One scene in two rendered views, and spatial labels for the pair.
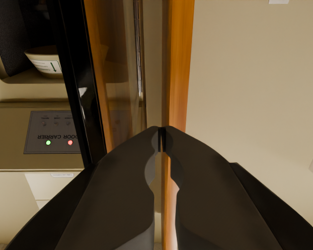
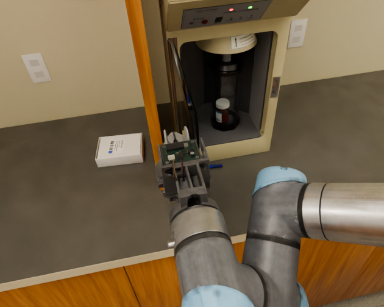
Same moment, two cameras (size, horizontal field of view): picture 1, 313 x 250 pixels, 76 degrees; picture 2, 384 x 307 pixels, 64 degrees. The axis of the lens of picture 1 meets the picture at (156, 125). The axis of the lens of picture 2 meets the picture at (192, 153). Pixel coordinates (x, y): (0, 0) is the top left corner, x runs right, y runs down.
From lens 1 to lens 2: 56 cm
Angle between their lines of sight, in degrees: 72
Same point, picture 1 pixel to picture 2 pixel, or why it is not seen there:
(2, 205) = not seen: outside the picture
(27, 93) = (261, 23)
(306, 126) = not seen: outside the picture
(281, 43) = not seen: outside the picture
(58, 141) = (241, 8)
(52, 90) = (239, 29)
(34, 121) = (259, 14)
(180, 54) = (148, 91)
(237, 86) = not seen: outside the picture
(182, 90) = (142, 70)
